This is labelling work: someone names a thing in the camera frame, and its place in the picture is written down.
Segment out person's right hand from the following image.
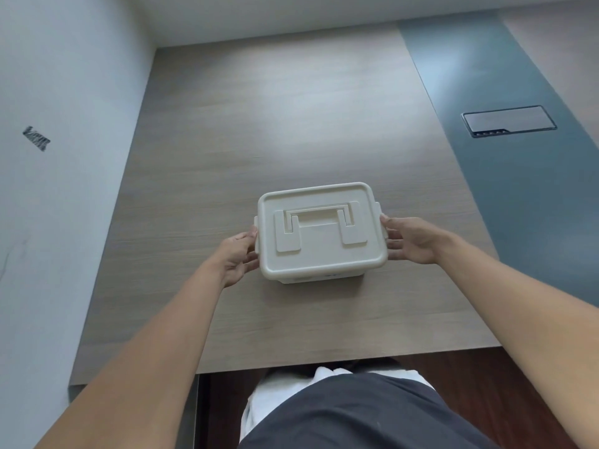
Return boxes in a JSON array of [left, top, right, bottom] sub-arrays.
[[379, 214, 444, 266]]

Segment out black table cable port flap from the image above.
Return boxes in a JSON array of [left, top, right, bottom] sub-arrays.
[[461, 105, 558, 139]]

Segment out person's left forearm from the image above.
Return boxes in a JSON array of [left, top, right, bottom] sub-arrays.
[[35, 254, 231, 449]]

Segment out person's left hand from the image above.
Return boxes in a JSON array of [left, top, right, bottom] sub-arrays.
[[218, 231, 261, 290]]

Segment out person's right forearm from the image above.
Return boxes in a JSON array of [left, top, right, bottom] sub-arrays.
[[436, 230, 599, 432]]

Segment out beige box lid with handle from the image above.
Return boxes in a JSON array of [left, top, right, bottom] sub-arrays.
[[257, 182, 390, 282]]

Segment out beige plastic storage box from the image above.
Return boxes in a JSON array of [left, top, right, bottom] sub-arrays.
[[253, 201, 389, 285]]

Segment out dark grey shorts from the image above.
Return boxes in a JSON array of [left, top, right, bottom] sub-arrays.
[[241, 371, 502, 449]]

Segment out white shirt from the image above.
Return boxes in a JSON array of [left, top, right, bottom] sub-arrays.
[[240, 366, 434, 441]]

